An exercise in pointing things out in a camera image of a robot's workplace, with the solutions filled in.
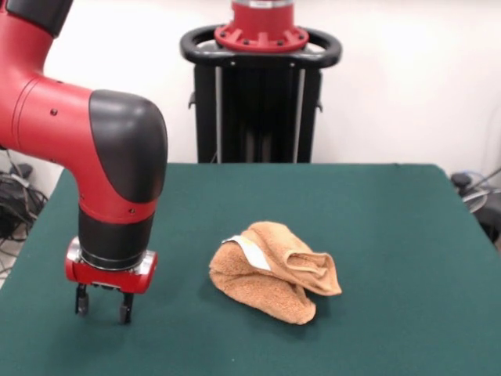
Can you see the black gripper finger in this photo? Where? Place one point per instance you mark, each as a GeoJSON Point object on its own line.
{"type": "Point", "coordinates": [81, 303]}
{"type": "Point", "coordinates": [125, 311]}

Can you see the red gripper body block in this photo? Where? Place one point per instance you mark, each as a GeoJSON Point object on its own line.
{"type": "Point", "coordinates": [109, 279]}

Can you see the orange-brown terry towel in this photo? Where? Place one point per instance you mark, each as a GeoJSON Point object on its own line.
{"type": "Point", "coordinates": [266, 290]}

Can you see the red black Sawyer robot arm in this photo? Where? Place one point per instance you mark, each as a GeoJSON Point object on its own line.
{"type": "Point", "coordinates": [78, 125]}

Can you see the red robot base column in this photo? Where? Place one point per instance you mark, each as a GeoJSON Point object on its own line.
{"type": "Point", "coordinates": [262, 27]}

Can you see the dark green table cloth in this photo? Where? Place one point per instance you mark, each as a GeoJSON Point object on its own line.
{"type": "Point", "coordinates": [195, 344]}

